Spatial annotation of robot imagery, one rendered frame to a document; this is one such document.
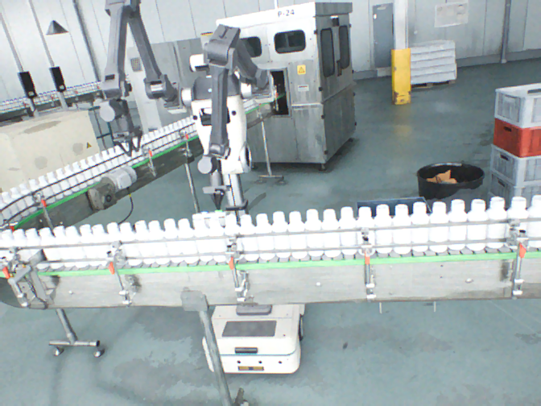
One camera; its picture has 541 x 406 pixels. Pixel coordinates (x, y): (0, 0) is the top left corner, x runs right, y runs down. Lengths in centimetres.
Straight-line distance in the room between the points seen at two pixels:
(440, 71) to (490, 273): 944
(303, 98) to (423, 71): 604
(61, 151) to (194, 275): 410
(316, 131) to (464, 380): 342
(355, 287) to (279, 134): 393
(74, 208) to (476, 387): 248
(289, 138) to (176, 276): 383
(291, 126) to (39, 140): 302
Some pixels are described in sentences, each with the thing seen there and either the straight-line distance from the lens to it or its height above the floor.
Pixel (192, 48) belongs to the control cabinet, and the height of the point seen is 170.
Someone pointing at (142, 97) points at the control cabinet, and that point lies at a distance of 740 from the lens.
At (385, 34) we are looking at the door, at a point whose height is 126.
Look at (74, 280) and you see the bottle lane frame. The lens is 174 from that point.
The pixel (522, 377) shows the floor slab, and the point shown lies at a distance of 247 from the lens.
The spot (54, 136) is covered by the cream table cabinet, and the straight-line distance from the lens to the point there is 536.
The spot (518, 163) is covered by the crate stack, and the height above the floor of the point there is 63.
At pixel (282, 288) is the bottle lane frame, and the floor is 89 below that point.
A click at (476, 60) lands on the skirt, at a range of 1395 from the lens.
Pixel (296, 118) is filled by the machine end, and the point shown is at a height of 72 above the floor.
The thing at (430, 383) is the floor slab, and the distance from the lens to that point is 234.
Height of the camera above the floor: 174
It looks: 23 degrees down
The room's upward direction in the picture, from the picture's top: 9 degrees counter-clockwise
